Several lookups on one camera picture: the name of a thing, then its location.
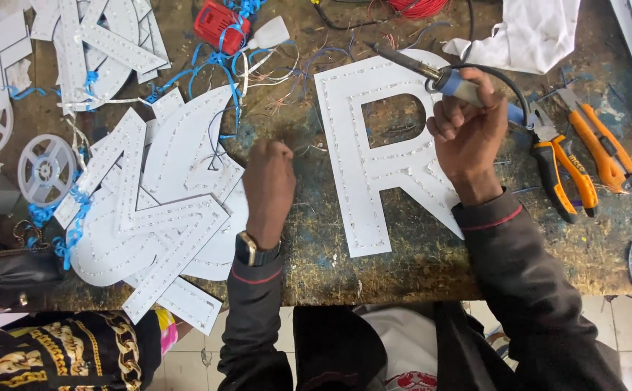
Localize coil of red wire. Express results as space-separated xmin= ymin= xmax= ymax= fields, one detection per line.
xmin=385 ymin=0 xmax=451 ymax=20

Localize person's left hand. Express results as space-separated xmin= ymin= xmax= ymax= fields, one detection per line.
xmin=242 ymin=138 xmax=297 ymax=251

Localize white glue bottle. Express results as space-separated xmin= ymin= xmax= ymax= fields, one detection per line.
xmin=247 ymin=15 xmax=291 ymax=51

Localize pile of overlapping white letter panels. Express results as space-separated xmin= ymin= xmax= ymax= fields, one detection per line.
xmin=53 ymin=84 xmax=250 ymax=336

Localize curled blue ribbon strip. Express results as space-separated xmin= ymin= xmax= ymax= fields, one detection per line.
xmin=27 ymin=168 xmax=95 ymax=270

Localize metal key chain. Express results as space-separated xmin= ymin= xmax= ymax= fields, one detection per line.
xmin=13 ymin=219 xmax=45 ymax=249

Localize orange wire stripper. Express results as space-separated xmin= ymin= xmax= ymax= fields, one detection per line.
xmin=556 ymin=87 xmax=632 ymax=194

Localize blue handled soldering iron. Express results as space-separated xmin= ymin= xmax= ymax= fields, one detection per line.
xmin=369 ymin=42 xmax=531 ymax=130

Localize black gold wristwatch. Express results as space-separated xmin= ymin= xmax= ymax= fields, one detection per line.
xmin=234 ymin=230 xmax=283 ymax=267

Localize black handbag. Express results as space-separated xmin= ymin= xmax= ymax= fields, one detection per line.
xmin=0 ymin=247 xmax=66 ymax=311

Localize white letter panel with lights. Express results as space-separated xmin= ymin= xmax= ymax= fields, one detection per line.
xmin=314 ymin=48 xmax=466 ymax=259

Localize person's right hand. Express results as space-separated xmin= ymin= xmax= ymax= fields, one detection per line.
xmin=426 ymin=67 xmax=510 ymax=191

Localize tangle of thin loose wires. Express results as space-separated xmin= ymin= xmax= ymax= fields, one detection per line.
xmin=240 ymin=33 xmax=382 ymax=158

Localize heap of narrow white letter panels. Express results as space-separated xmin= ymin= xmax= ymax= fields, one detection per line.
xmin=29 ymin=0 xmax=172 ymax=118

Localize white cloth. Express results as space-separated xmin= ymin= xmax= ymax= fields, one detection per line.
xmin=442 ymin=0 xmax=582 ymax=76

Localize red plastic tool box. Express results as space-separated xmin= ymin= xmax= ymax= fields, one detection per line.
xmin=193 ymin=0 xmax=252 ymax=56

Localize tangle of blue plastic ribbon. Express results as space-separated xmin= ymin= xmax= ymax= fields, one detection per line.
xmin=145 ymin=0 xmax=301 ymax=139

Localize person's torso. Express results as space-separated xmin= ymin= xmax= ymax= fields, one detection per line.
xmin=292 ymin=300 xmax=460 ymax=391

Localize orange black combination pliers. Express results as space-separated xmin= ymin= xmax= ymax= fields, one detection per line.
xmin=527 ymin=100 xmax=600 ymax=225

